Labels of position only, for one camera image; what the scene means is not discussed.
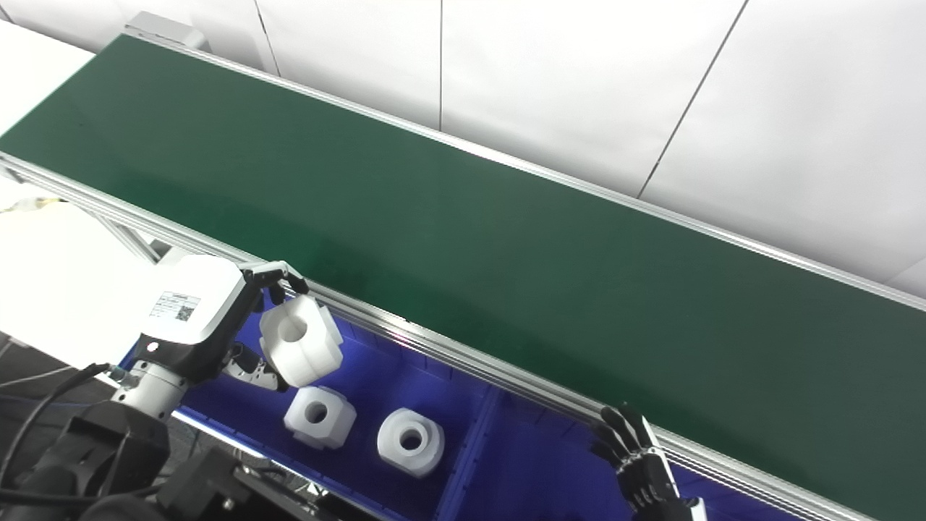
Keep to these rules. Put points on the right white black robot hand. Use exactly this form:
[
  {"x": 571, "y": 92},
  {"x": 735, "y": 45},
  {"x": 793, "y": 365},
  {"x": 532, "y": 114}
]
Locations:
[{"x": 647, "y": 477}]

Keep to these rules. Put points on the aluminium conveyor leg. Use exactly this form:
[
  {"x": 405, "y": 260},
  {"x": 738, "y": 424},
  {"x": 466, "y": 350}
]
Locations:
[{"x": 134, "y": 242}]

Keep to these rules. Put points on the green conveyor belt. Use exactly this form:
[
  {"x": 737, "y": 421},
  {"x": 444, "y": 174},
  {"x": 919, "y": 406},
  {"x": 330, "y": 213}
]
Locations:
[
  {"x": 463, "y": 358},
  {"x": 470, "y": 239}
]

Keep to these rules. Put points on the white round plastic part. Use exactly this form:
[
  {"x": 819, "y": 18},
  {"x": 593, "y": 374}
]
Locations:
[{"x": 394, "y": 452}]

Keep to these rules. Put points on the blue plastic bin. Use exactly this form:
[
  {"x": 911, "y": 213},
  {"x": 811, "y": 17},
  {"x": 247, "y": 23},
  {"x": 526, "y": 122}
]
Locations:
[
  {"x": 376, "y": 383},
  {"x": 535, "y": 470}
]

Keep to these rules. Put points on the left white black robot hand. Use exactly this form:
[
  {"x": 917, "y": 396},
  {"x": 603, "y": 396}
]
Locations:
[{"x": 192, "y": 304}]

